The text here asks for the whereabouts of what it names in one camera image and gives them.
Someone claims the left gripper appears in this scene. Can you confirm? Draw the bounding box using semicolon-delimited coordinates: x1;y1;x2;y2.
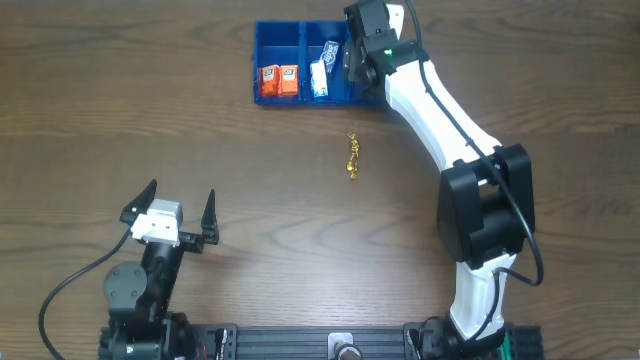
119;179;220;254

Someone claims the orange candy box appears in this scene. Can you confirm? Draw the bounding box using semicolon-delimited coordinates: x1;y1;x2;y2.
278;64;300;97
259;64;281;98

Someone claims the blue candy pack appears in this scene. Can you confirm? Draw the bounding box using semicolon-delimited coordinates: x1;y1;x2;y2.
309;59;330;99
321;40;341;76

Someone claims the blue tray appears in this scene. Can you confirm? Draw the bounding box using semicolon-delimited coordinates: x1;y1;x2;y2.
253;18;389;107

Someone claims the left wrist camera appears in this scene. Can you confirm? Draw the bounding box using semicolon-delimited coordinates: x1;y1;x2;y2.
129;198;185;248

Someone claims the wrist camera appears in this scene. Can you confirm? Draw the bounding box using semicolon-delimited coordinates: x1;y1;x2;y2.
129;198;185;248
384;3;405;40

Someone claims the mounting rail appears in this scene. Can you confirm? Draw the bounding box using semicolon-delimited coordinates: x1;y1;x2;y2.
98;323;546;360

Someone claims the black cable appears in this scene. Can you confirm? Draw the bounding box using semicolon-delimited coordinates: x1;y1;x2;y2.
405;0;545;344
38;229;134;360

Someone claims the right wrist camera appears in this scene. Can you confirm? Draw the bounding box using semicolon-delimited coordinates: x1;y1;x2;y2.
384;3;405;40

